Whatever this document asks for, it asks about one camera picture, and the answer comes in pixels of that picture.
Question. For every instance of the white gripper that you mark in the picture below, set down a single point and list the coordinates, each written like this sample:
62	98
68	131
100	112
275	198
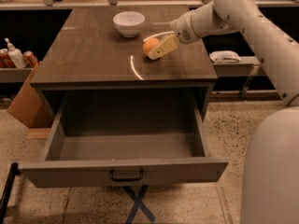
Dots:
183	29

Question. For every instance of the orange fruit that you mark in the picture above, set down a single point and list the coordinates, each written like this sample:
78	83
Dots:
149	44

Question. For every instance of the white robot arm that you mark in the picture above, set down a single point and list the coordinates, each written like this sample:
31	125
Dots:
270	187

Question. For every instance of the grey cabinet with top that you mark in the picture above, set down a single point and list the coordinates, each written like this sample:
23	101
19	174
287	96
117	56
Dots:
90	54

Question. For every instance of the grey open top drawer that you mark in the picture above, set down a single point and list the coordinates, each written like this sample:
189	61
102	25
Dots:
92	135

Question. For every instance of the white ceramic bowl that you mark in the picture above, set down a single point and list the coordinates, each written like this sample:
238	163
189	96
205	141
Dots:
129	23

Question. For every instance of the folded white cloth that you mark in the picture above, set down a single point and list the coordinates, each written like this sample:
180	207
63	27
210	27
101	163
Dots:
225	56

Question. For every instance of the grey right shelf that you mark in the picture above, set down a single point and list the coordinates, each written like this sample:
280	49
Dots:
247	67

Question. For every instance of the grey shelf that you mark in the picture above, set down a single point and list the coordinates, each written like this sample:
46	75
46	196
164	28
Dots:
247	67
14	75

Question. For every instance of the red soda can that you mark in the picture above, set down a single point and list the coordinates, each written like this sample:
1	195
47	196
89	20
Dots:
30	58

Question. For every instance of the white pump bottle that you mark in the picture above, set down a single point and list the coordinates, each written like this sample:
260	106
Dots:
15	55

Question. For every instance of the brown cardboard box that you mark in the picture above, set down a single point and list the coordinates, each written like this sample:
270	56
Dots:
28	108

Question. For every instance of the red can at edge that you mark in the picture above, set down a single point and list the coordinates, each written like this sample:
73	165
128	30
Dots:
6	59

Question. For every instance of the grey left shelf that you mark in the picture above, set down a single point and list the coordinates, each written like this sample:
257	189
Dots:
14	75

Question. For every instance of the black left base leg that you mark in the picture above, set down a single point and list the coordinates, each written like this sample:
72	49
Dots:
13	172

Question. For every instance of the black drawer handle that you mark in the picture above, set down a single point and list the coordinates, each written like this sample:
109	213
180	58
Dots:
126	176

